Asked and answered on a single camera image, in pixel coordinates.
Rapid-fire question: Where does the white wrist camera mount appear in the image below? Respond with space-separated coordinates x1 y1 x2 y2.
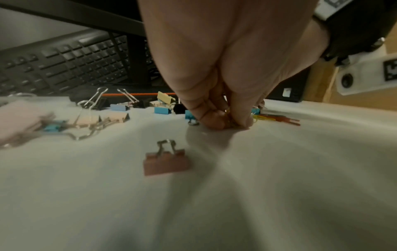
334 52 397 97

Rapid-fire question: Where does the small blue binder clip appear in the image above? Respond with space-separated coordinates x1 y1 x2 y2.
43 120 70 132

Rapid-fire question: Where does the person's left hand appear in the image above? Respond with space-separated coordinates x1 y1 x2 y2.
137 0 320 131

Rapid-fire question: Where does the small pink binder clip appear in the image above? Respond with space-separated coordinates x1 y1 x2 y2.
143 139 192 177

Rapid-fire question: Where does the person's right hand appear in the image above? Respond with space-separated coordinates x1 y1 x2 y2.
269 16 330 96

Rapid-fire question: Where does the black wrist strap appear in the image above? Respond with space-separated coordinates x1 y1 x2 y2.
313 0 397 66

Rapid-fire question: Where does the black box with white label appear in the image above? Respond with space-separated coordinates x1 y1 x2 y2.
269 65 311 103

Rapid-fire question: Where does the large pink binder clip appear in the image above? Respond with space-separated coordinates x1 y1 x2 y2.
0 99 57 150

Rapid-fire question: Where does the brown wooden cabinet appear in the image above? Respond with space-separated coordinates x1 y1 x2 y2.
305 41 397 111

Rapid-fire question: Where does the black computer keyboard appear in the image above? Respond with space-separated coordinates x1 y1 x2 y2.
0 28 155 97

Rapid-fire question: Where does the yellow binder clip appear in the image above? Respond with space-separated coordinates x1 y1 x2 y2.
156 91 177 105

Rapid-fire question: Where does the peach binder clip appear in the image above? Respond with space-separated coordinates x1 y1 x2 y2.
63 110 131 141

